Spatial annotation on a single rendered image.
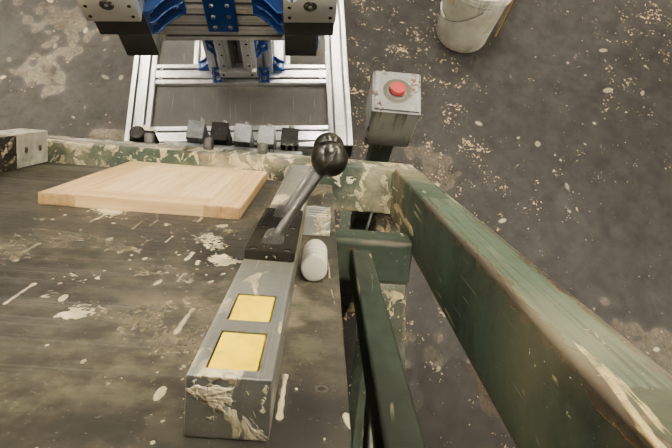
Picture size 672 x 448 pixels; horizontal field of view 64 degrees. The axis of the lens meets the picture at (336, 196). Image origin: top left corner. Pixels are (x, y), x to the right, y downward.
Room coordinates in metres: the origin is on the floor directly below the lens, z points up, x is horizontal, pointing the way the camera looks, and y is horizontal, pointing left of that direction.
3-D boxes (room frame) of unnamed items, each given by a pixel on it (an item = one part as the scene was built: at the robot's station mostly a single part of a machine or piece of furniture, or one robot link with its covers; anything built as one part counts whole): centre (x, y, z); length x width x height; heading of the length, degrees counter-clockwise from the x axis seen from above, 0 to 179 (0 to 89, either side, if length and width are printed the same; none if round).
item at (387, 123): (0.77, -0.11, 0.84); 0.12 x 0.12 x 0.18; 5
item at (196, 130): (0.66, 0.33, 0.69); 0.50 x 0.14 x 0.24; 95
